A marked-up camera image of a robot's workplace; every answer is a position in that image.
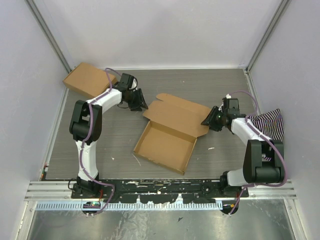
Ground purple striped cloth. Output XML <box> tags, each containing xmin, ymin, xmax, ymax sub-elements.
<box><xmin>248</xmin><ymin>108</ymin><xmax>285</xmax><ymax>142</ymax></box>

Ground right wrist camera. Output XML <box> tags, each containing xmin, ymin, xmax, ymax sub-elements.
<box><xmin>222</xmin><ymin>96</ymin><xmax>240</xmax><ymax>116</ymax></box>

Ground left aluminium frame post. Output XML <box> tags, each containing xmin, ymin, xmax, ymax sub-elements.
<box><xmin>24</xmin><ymin>0</ymin><xmax>72</xmax><ymax>73</ymax></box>

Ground aluminium rail front beam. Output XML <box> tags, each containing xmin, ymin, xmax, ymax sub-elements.
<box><xmin>25</xmin><ymin>181</ymin><xmax>297</xmax><ymax>201</ymax></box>

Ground aluminium frame post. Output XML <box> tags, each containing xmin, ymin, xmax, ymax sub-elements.
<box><xmin>24</xmin><ymin>0</ymin><xmax>72</xmax><ymax>73</ymax></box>
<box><xmin>245</xmin><ymin>0</ymin><xmax>291</xmax><ymax>74</ymax></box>

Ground perforated cable duct strip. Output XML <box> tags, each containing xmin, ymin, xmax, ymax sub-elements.
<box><xmin>35</xmin><ymin>201</ymin><xmax>223</xmax><ymax>212</ymax></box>

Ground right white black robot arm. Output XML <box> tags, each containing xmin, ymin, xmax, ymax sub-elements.
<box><xmin>201</xmin><ymin>106</ymin><xmax>288</xmax><ymax>198</ymax></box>

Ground cardboard box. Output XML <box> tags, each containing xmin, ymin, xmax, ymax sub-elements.
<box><xmin>63</xmin><ymin>62</ymin><xmax>110</xmax><ymax>99</ymax></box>
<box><xmin>133</xmin><ymin>93</ymin><xmax>211</xmax><ymax>175</ymax></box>

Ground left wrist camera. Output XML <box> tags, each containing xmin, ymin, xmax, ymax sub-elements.
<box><xmin>116</xmin><ymin>73</ymin><xmax>138</xmax><ymax>91</ymax></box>

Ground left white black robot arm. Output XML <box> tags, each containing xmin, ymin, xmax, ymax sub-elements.
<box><xmin>69</xmin><ymin>88</ymin><xmax>148</xmax><ymax>199</ymax></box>

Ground folded closed cardboard box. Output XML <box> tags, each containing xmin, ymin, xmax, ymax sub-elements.
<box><xmin>63</xmin><ymin>62</ymin><xmax>110</xmax><ymax>99</ymax></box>

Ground right aluminium frame post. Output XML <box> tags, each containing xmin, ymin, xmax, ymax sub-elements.
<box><xmin>245</xmin><ymin>0</ymin><xmax>291</xmax><ymax>74</ymax></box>

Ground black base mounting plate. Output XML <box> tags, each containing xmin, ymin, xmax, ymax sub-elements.
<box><xmin>68</xmin><ymin>178</ymin><xmax>242</xmax><ymax>204</ymax></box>

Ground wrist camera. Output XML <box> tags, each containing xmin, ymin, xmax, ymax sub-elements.
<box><xmin>116</xmin><ymin>73</ymin><xmax>138</xmax><ymax>91</ymax></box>
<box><xmin>222</xmin><ymin>96</ymin><xmax>240</xmax><ymax>116</ymax></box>

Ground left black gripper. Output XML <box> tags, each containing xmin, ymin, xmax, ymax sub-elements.
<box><xmin>124</xmin><ymin>88</ymin><xmax>149</xmax><ymax>112</ymax></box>

